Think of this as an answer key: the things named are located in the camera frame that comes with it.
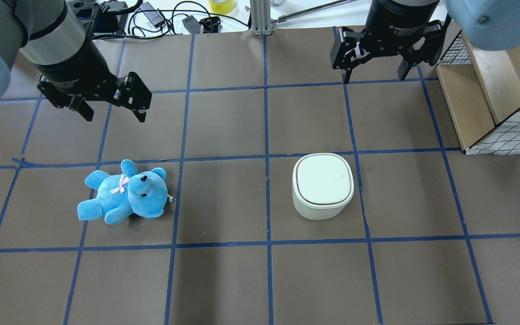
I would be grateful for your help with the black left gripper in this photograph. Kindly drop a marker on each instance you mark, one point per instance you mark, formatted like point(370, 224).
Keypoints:
point(76, 65)

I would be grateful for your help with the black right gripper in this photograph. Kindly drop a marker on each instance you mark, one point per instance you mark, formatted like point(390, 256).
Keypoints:
point(399, 25)

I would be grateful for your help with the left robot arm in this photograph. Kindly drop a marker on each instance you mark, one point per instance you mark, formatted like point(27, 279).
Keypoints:
point(57, 37)

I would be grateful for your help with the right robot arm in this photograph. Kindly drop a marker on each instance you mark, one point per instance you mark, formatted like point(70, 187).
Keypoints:
point(490, 25)

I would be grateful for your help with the white trash can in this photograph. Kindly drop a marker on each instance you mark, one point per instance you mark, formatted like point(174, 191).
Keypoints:
point(322, 185)

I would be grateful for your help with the black power adapter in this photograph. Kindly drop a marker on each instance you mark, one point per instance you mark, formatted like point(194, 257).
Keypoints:
point(155, 18)

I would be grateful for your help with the blue teddy bear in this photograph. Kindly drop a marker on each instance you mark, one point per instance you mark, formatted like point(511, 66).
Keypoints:
point(130, 192)

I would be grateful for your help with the metal rod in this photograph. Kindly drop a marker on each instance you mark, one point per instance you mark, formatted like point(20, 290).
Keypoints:
point(305, 12)

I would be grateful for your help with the black clamp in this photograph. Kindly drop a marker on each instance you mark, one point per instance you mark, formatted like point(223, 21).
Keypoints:
point(210, 24)

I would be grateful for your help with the yellow tape roll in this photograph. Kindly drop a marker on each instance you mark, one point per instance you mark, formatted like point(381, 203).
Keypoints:
point(223, 7)

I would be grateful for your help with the wooden shelf with wire grid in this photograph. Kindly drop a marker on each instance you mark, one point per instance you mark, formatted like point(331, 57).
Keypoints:
point(482, 92)

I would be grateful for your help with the aluminium profile post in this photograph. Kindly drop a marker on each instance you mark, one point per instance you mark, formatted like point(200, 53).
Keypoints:
point(261, 23)

